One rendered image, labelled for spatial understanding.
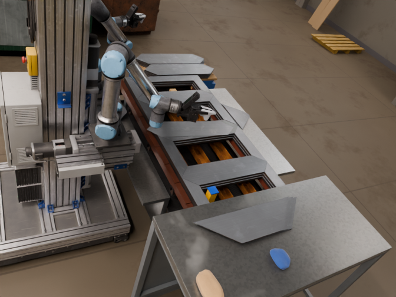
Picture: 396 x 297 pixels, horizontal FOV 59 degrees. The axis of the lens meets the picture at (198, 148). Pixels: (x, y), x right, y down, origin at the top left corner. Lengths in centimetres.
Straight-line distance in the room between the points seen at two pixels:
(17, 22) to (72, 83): 271
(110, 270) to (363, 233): 179
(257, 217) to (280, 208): 18
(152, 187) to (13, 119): 97
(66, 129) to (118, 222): 88
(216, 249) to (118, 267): 122
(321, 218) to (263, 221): 42
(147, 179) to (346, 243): 134
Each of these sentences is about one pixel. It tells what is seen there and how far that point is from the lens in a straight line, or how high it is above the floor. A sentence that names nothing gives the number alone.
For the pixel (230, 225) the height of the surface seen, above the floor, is 107.
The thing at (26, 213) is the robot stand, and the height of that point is 21.
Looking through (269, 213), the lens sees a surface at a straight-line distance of 208.
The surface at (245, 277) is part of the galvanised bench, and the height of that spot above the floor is 105.
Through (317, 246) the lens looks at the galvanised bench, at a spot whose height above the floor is 105.
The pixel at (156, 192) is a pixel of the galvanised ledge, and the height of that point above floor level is 68.
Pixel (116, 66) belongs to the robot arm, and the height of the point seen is 163.
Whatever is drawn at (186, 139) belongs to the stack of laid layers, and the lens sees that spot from 265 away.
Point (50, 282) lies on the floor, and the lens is 284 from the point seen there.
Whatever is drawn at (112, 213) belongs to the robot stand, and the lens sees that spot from 290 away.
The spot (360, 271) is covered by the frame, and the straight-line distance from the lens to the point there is 260.
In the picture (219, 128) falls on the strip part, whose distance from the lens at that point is 287.
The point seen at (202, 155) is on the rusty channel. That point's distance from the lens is 283.
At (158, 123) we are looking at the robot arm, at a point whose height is 132.
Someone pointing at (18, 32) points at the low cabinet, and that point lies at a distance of 488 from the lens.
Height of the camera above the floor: 251
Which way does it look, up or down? 39 degrees down
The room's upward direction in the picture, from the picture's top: 19 degrees clockwise
